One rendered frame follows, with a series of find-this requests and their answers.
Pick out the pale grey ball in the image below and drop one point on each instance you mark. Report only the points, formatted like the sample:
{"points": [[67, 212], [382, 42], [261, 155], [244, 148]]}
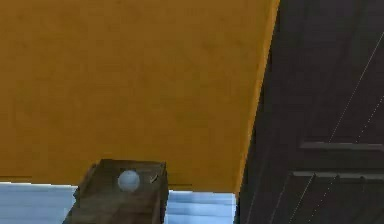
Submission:
{"points": [[128, 180]]}

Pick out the dark brown panelled door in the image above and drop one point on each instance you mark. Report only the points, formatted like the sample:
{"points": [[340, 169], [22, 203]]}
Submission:
{"points": [[320, 110]]}

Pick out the brown wooden bin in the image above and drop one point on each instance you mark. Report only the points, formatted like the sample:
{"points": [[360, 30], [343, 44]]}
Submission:
{"points": [[116, 203]]}

